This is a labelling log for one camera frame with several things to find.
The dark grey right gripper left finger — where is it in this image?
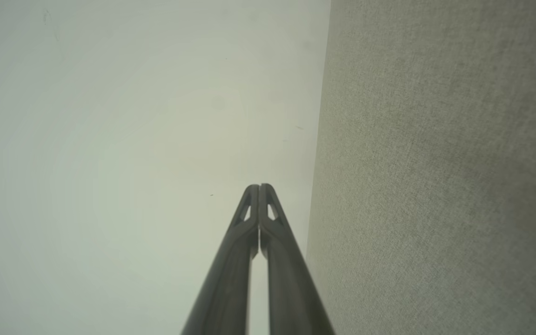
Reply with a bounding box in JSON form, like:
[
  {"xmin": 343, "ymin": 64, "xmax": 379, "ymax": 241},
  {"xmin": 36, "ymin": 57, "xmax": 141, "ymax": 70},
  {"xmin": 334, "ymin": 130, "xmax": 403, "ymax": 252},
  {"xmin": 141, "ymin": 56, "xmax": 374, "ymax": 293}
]
[{"xmin": 182, "ymin": 184, "xmax": 260, "ymax": 335}]

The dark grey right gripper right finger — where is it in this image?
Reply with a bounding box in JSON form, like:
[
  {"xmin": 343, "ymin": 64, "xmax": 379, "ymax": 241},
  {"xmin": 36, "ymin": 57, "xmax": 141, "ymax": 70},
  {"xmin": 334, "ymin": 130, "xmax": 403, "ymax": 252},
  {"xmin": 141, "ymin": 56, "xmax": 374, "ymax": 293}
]
[{"xmin": 259, "ymin": 183, "xmax": 335, "ymax": 335}]

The grey fabric sofa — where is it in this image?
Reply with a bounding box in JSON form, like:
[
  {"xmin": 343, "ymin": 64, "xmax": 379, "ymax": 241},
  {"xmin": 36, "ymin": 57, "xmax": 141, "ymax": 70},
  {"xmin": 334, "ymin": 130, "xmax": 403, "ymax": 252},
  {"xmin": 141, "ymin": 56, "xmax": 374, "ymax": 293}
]
[{"xmin": 305, "ymin": 0, "xmax": 536, "ymax": 335}]

